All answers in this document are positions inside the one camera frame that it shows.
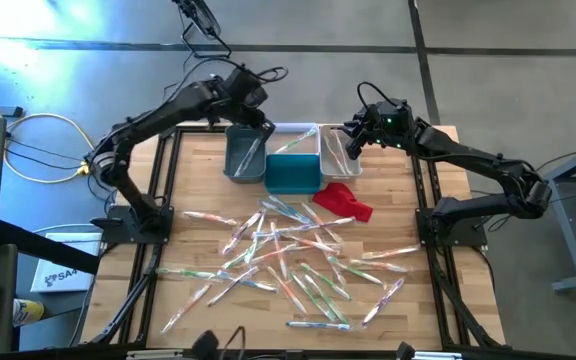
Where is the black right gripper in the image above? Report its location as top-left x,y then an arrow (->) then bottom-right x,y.
343,99 -> 416,161

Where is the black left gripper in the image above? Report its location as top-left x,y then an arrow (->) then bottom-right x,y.
215,69 -> 276,146

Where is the green toothbrush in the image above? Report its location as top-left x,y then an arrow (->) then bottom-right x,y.
303,273 -> 352,326
156,267 -> 219,281
245,212 -> 266,265
222,234 -> 275,271
289,271 -> 340,322
326,255 -> 386,287
273,126 -> 320,155
299,261 -> 353,302

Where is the blue toothbrush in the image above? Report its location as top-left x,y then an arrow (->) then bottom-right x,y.
258,199 -> 310,225
217,271 -> 280,294
284,320 -> 353,333
268,194 -> 315,224
233,135 -> 265,178

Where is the dark grey plastic bin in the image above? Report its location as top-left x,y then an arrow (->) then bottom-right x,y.
223,124 -> 268,184

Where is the light grey plastic bin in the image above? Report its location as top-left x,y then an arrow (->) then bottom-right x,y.
319,123 -> 363,182

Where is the white plastic bin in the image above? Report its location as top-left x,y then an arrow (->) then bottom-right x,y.
266,121 -> 322,156

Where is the teal plastic bin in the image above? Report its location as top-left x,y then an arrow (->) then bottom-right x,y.
263,152 -> 322,195

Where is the red plastic bin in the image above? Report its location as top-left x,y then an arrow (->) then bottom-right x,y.
311,181 -> 374,224

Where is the black floor fan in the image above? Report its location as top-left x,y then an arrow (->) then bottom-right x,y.
171,0 -> 233,60

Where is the grey metal table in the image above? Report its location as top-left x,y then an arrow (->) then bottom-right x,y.
519,136 -> 576,295

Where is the white printed box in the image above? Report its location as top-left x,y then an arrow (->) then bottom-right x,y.
29,231 -> 103,294

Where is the black bar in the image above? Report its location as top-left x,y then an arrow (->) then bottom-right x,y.
0,218 -> 103,276

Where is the yellow can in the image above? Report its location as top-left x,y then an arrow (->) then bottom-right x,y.
11,298 -> 46,328

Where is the black fan cable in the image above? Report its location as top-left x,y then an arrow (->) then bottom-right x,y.
139,49 -> 194,123

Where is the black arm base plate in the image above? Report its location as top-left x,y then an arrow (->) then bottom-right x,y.
90,204 -> 175,246
415,207 -> 489,249

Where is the yellow cable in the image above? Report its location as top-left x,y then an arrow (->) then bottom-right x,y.
0,82 -> 107,185

